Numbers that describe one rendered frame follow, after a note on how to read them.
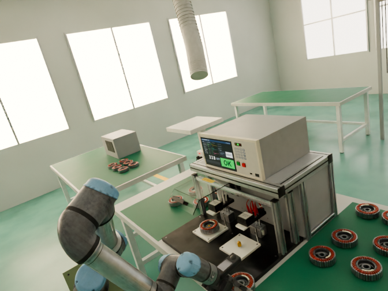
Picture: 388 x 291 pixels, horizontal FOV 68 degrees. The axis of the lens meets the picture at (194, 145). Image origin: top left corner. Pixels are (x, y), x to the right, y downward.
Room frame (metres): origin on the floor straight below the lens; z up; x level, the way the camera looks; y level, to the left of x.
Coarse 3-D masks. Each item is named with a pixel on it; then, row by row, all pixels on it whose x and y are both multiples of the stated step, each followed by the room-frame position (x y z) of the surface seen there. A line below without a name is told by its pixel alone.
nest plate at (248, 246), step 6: (240, 234) 1.35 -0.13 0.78; (234, 240) 1.31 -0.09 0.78; (240, 240) 1.30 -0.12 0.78; (246, 240) 1.29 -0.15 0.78; (252, 240) 1.28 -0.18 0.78; (222, 246) 1.29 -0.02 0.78; (228, 246) 1.28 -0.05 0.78; (234, 246) 1.27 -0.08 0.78; (246, 246) 1.25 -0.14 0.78; (252, 246) 1.24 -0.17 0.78; (258, 246) 1.23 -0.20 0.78; (228, 252) 1.23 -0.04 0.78; (234, 252) 1.22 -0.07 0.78; (240, 252) 1.21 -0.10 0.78; (246, 252) 1.20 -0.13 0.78
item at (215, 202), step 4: (212, 200) 1.54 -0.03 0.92; (216, 200) 1.53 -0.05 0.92; (228, 200) 1.54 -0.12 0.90; (232, 200) 1.53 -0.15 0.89; (208, 204) 1.51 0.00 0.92; (212, 204) 1.49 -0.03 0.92; (216, 204) 1.48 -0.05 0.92; (220, 204) 1.49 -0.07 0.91; (224, 204) 1.50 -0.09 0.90; (228, 204) 1.51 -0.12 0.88; (208, 208) 1.52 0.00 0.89; (212, 208) 1.48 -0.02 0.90; (216, 208) 1.47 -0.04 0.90; (220, 208) 1.48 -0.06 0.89; (224, 208) 1.56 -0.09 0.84; (228, 208) 1.52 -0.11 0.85; (208, 212) 1.48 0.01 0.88; (212, 212) 1.47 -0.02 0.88; (216, 212) 1.46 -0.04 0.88
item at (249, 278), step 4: (244, 272) 1.02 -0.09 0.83; (232, 276) 1.01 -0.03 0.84; (236, 276) 1.00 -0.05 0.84; (240, 276) 1.00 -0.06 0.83; (244, 276) 0.99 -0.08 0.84; (248, 276) 0.98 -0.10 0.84; (236, 280) 1.00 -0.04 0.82; (240, 280) 0.98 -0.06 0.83; (244, 280) 0.99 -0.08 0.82; (248, 280) 0.97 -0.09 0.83; (252, 280) 0.96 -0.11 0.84; (244, 284) 0.96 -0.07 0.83; (248, 284) 0.95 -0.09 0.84; (252, 284) 0.94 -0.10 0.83; (232, 288) 0.94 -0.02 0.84; (252, 288) 0.93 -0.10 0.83
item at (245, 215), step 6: (252, 210) 1.37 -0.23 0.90; (258, 210) 1.36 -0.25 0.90; (240, 216) 1.31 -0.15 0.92; (246, 216) 1.29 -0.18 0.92; (252, 216) 1.29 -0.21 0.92; (258, 216) 1.30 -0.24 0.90; (240, 222) 1.29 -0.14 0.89; (246, 222) 1.26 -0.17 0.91; (252, 222) 1.28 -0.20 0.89; (240, 228) 1.27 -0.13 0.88; (246, 228) 1.26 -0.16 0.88
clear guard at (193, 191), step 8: (200, 176) 1.59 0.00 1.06; (208, 176) 1.56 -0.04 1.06; (184, 184) 1.53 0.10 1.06; (192, 184) 1.50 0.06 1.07; (200, 184) 1.48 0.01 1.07; (208, 184) 1.45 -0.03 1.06; (216, 184) 1.43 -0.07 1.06; (224, 184) 1.41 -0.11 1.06; (176, 192) 1.47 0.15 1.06; (184, 192) 1.43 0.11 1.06; (192, 192) 1.40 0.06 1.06; (200, 192) 1.38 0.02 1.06; (208, 192) 1.36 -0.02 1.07; (184, 200) 1.38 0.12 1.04; (192, 200) 1.34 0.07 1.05; (184, 208) 1.34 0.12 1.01; (192, 208) 1.30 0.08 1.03
